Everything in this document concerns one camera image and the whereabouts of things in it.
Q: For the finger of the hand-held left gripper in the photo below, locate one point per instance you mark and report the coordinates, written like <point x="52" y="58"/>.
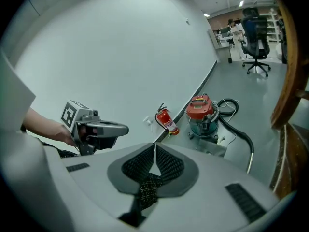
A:
<point x="113" y="129"/>

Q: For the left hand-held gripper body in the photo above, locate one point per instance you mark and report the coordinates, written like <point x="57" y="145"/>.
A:
<point x="70" y="115"/>

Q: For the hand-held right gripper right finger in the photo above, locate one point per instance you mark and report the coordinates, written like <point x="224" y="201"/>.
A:
<point x="217" y="190"/>

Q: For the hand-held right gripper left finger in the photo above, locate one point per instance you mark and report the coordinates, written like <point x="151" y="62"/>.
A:
<point x="91" y="178"/>

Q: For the person's left forearm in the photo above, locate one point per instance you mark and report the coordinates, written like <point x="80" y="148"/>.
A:
<point x="41" y="124"/>

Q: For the person's left hand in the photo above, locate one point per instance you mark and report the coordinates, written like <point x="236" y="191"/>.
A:
<point x="65" y="135"/>

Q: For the metal vacuum tube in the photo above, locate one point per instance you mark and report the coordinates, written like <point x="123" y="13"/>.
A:
<point x="249" y="163"/>

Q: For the red fire extinguisher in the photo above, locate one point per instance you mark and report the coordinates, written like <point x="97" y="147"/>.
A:
<point x="166" y="122"/>

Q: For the grey cabinet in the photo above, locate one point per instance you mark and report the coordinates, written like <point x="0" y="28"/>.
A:
<point x="220" y="53"/>

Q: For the black office chair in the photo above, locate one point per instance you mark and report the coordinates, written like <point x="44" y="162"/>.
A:
<point x="256" y="33"/>

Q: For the white storage shelf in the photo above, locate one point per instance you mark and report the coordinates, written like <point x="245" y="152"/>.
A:
<point x="272" y="20"/>

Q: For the white wall socket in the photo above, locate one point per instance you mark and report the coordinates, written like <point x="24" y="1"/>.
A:
<point x="146" y="120"/>

